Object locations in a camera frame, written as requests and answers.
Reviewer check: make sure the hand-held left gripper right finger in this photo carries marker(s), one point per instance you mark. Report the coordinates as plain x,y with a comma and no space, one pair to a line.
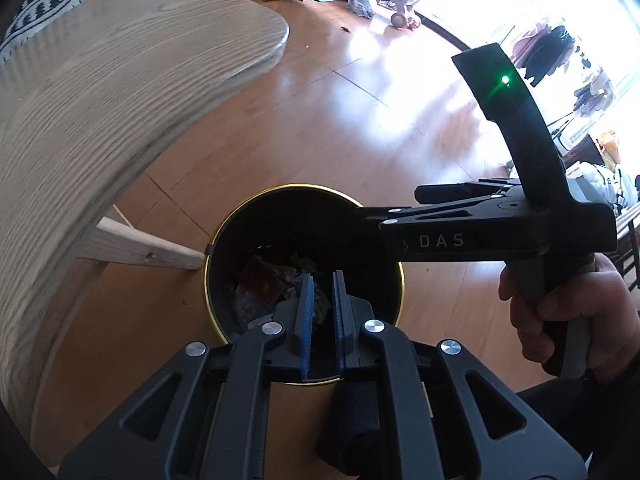
340,325

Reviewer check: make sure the clear plastic bag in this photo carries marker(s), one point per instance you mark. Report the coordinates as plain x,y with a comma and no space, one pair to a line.
361,1

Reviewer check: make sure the yellow green wrapper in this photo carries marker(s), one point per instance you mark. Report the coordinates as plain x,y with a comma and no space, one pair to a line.
322,305

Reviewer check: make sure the person's right hand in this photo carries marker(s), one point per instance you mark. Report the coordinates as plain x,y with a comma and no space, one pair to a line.
615,320

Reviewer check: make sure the clear crumpled plastic wrapper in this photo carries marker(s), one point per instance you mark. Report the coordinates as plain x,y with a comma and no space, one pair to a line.
250,310

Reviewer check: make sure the person's dark trouser leg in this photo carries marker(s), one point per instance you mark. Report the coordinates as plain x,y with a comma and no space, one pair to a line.
575,425

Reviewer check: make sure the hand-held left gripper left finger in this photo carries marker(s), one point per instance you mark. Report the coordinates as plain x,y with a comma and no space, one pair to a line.
306,330

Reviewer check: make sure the hanging dark clothes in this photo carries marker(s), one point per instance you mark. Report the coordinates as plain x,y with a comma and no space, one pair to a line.
550,52

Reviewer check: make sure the red brown wrapper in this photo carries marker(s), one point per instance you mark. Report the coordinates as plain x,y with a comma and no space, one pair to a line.
262,280

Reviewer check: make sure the round wooden table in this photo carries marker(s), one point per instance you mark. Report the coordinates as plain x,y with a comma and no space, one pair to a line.
125,85

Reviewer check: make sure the black gold-rimmed trash bin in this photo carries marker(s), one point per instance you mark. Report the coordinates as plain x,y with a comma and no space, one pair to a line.
280,225

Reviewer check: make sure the pink toy tricycle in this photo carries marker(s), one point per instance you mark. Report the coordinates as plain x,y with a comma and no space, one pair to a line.
402,7

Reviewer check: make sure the person's dark socked foot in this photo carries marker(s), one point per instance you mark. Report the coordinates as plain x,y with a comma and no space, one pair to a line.
355,425

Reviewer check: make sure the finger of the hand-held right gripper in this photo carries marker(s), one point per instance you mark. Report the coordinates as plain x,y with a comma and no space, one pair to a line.
430,210
460,192

